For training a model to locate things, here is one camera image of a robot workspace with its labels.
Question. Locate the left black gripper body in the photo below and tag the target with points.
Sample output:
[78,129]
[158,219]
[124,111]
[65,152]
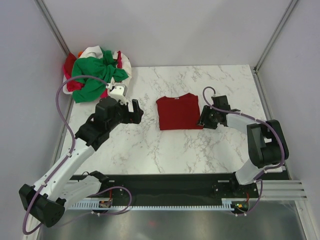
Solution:
[125,116]

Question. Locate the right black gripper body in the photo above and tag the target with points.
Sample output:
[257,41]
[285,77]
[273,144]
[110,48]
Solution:
[208,117]

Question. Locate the dark red t shirt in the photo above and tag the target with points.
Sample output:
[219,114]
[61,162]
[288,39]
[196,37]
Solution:
[179,113]

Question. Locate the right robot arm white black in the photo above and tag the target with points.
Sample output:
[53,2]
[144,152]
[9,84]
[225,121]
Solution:
[267,147]

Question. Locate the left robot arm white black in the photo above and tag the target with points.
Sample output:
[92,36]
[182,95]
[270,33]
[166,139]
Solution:
[49,197]

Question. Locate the green t shirt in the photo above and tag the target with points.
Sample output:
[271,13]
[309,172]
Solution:
[104,68]

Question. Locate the pink magenta t shirt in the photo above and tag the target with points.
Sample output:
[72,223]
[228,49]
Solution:
[72,86]

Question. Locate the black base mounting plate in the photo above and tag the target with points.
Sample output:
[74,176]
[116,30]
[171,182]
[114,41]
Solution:
[174,189]

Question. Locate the cream white t shirt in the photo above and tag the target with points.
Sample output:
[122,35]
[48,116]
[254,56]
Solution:
[123,62]

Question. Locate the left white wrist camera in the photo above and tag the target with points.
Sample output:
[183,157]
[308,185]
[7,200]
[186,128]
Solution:
[118,93]

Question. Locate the white slotted cable duct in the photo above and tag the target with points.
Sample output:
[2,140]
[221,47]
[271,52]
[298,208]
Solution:
[94,204]

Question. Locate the left aluminium frame post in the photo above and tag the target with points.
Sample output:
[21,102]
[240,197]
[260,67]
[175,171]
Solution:
[52,25]

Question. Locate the aluminium frame post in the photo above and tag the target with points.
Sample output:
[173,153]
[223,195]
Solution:
[52,25]
[276,33]

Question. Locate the right aluminium frame post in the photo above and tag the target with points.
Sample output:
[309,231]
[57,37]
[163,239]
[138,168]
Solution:
[276,33]

